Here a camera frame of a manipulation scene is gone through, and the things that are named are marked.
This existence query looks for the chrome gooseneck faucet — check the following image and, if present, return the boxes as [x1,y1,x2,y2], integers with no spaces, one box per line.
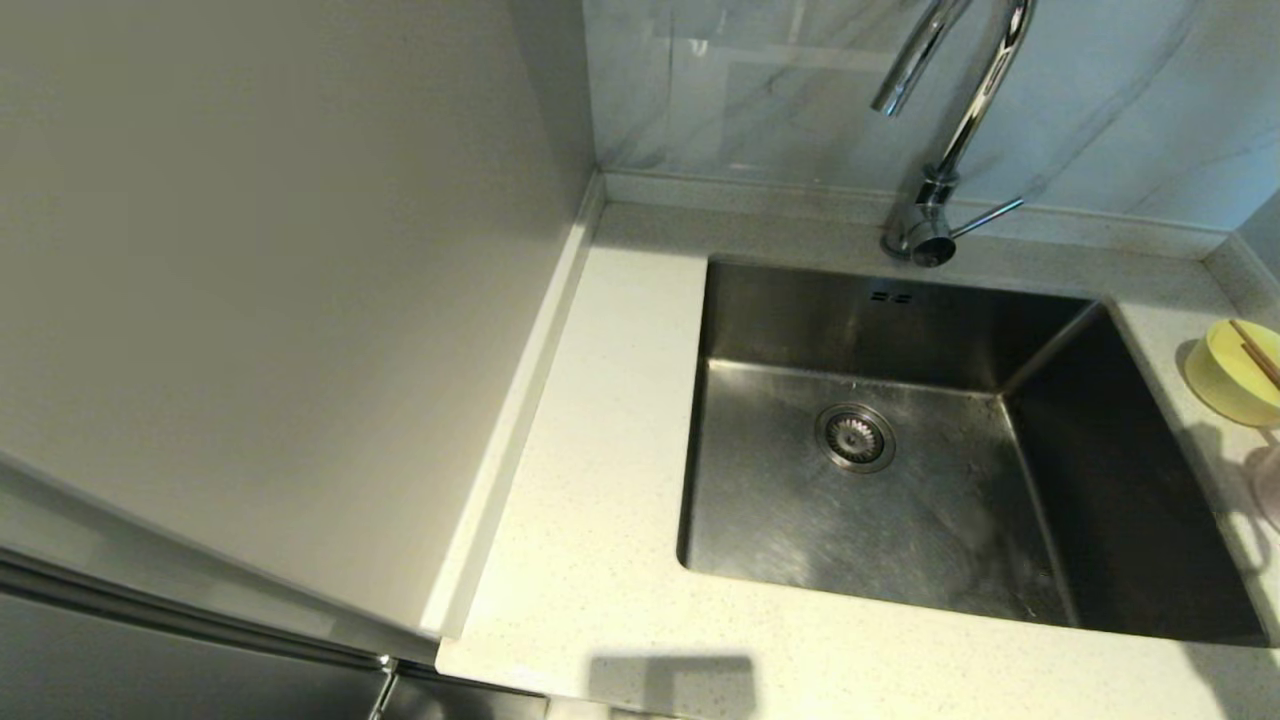
[870,0,1039,268]

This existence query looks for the yellow bowl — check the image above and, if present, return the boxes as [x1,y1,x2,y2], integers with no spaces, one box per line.
[1184,319,1280,428]

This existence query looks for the pink bowl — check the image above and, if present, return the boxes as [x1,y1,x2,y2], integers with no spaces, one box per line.
[1252,445,1280,531]

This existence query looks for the stainless steel sink basin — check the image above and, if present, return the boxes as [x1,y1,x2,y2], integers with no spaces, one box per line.
[676,258,1279,649]

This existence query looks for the round metal drain strainer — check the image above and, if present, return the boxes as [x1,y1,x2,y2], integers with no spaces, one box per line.
[814,402,898,474]

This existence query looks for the grey tall cabinet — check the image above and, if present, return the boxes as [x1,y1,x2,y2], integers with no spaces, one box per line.
[0,0,601,720]

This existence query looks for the chrome cabinet handle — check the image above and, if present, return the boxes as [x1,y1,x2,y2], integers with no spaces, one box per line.
[368,660,399,720]

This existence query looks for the chrome cabinet rail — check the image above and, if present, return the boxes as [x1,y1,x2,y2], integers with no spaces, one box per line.
[0,555,441,691]

